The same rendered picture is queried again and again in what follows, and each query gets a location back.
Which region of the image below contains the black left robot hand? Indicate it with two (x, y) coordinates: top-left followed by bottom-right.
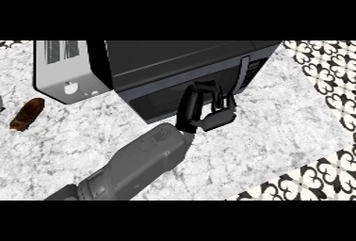
(175, 80), (240, 135)

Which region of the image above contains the dark grey microwave door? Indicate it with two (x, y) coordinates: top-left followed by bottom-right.
(114, 43), (283, 125)

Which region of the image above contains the dark grey microwave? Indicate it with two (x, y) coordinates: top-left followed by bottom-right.
(86, 40), (283, 93)

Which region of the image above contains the silver toaster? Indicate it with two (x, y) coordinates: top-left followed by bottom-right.
(33, 40), (114, 105)

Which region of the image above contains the brown bread loaf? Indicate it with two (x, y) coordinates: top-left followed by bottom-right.
(9, 97), (48, 133)

